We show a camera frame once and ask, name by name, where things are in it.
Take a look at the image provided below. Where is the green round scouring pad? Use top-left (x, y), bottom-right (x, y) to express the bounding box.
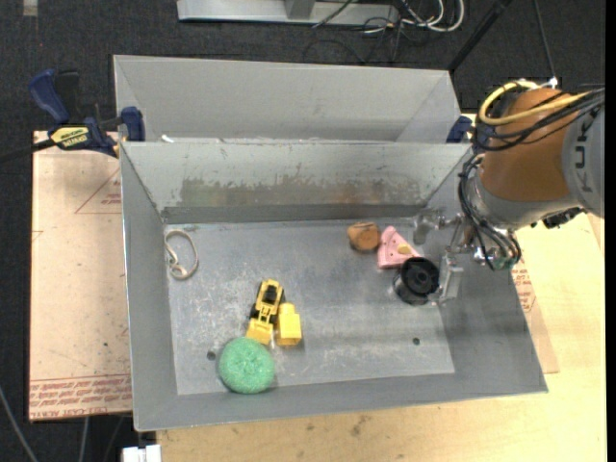
top-left (218, 336), bottom-right (277, 396)

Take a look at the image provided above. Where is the yellow toy digger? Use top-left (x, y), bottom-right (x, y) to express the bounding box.
top-left (244, 278), bottom-right (288, 347)

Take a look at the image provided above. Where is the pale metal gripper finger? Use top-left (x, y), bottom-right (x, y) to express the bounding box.
top-left (437, 253), bottom-right (466, 305)
top-left (412, 208), bottom-right (456, 246)

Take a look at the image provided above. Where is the grey metal bin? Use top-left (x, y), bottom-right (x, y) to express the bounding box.
top-left (113, 54), bottom-right (550, 432)

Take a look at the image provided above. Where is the black cylinder on white bracket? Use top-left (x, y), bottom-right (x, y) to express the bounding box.
top-left (542, 208), bottom-right (584, 230)

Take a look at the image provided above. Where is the yellow block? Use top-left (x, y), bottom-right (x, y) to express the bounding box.
top-left (275, 301), bottom-right (304, 347)

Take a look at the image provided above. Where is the brown round toy food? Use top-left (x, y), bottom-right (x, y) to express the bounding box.
top-left (346, 222), bottom-right (383, 254)

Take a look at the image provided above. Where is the black round spool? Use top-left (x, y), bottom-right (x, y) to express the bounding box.
top-left (393, 256), bottom-right (442, 306)

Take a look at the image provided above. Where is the brown cardboard board, red print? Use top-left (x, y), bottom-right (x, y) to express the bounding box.
top-left (28, 130), bottom-right (562, 424)

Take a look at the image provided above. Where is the pink toy wedge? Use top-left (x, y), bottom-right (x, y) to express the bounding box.
top-left (376, 225), bottom-right (425, 271)

